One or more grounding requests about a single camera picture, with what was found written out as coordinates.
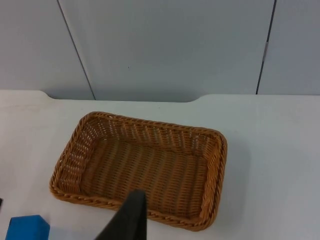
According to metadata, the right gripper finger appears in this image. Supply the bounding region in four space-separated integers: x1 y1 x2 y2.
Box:
96 188 148 240

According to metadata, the blue block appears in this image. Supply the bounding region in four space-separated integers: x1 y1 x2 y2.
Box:
6 214 51 240

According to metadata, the pale brown wicker basket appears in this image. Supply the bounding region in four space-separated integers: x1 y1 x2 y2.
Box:
48 111 229 225

